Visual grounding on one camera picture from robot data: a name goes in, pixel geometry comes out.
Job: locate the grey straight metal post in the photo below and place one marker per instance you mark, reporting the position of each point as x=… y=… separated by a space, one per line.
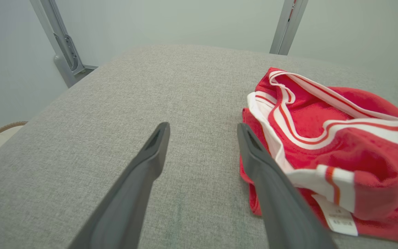
x=285 y=31

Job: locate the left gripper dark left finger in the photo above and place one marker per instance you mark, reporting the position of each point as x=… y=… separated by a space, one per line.
x=126 y=207

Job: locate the grey bent tube metal frame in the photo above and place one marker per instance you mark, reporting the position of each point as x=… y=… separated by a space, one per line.
x=64 y=45

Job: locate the grey fabric sofa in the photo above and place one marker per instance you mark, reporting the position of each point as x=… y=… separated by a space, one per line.
x=150 y=86

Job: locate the red and white jersey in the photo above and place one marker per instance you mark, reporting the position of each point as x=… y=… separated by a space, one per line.
x=375 y=173

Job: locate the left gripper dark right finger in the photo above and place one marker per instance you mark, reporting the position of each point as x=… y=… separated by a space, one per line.
x=282 y=214

